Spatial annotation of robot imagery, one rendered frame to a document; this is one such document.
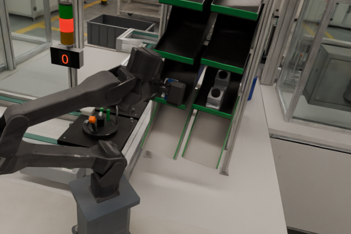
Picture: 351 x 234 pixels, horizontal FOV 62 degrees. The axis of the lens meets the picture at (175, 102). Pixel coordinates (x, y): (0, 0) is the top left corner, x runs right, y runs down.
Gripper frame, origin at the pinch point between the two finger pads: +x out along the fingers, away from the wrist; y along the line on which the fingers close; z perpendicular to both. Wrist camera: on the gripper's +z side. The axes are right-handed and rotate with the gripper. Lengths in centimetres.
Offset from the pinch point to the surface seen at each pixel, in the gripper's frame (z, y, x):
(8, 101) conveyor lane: -34, 75, 24
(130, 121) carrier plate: -27.3, 19.5, 33.3
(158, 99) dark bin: -8.2, 2.7, 12.9
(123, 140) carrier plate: -30.5, 15.6, 20.6
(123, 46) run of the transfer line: -11, 78, 131
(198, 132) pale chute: -19.1, -11.3, 24.8
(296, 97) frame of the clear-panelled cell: -6, -48, 91
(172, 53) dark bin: 7.8, 1.3, 11.8
